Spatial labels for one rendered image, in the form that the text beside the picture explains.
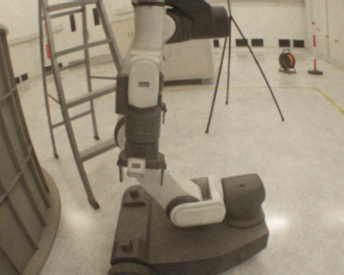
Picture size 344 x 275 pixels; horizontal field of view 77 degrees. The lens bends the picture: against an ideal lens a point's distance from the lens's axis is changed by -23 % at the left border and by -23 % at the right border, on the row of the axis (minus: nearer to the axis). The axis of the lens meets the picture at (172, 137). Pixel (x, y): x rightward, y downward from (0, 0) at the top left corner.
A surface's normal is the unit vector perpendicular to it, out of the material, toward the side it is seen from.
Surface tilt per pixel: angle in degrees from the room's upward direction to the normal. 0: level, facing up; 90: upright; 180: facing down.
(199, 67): 90
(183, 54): 90
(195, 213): 90
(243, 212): 90
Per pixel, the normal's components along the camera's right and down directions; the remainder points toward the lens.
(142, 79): 0.01, 0.41
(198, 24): 0.06, 0.73
